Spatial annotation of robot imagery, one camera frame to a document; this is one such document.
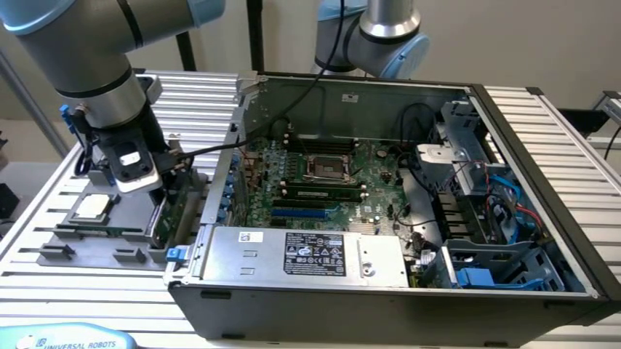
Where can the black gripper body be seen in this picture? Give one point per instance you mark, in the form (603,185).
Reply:
(157,141)

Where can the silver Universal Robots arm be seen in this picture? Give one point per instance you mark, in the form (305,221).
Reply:
(93,47)

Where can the green graphics card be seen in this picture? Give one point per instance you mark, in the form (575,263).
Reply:
(175,203)

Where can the silver CPU chip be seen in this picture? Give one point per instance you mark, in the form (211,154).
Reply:
(94,206)

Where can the black stand pole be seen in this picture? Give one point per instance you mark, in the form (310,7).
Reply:
(256,32)
(187,51)

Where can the green RAM stick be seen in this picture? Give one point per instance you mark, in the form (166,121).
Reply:
(97,231)

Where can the blue case latch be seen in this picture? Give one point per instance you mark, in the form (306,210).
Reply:
(175,253)

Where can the grey parts rack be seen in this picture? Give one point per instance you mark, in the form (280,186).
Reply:
(93,251)

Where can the blue expansion slot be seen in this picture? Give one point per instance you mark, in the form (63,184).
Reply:
(297,213)

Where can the metal CPU socket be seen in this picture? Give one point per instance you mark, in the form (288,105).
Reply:
(329,168)

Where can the installed black RAM stick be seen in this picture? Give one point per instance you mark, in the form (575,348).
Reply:
(320,192)

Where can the silver power supply unit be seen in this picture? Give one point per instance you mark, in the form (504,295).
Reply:
(292,254)

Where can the white case sticker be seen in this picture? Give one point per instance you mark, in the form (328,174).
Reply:
(350,97)

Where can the round coin battery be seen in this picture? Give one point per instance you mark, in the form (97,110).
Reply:
(382,152)

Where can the green motherboard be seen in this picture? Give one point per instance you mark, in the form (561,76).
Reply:
(378,189)

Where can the silver chipset heatsink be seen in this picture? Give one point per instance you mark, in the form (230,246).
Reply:
(364,227)

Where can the Universal Robots teach pendant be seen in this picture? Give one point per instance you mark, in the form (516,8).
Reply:
(63,336)

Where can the black open PC case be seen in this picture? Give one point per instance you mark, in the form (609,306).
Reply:
(340,312)

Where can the grey metal drive cage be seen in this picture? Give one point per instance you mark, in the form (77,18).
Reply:
(456,152)

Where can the blue drive caddy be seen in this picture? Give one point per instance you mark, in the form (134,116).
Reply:
(476,278)

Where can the black and white wrist camera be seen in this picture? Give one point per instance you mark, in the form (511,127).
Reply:
(131,163)

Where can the aluminium frame side table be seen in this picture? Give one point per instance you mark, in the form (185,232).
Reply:
(597,112)

